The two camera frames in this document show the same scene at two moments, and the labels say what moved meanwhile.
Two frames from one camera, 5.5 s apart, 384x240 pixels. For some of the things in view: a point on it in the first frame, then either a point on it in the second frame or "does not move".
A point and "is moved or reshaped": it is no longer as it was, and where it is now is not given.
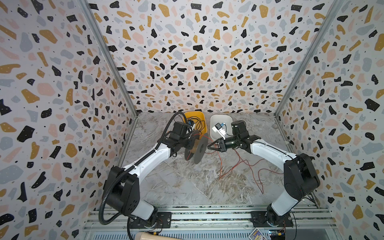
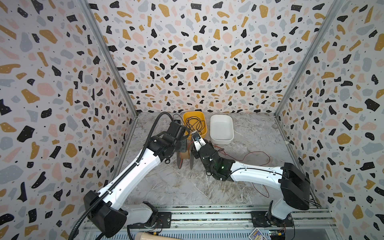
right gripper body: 223,145 to 197,151
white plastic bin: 227,119 does not move
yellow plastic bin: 197,119 does not move
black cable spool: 199,148 is moved or reshaped
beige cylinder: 145,236 does not move
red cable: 243,158 is moved or reshaped
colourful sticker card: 257,235 does not move
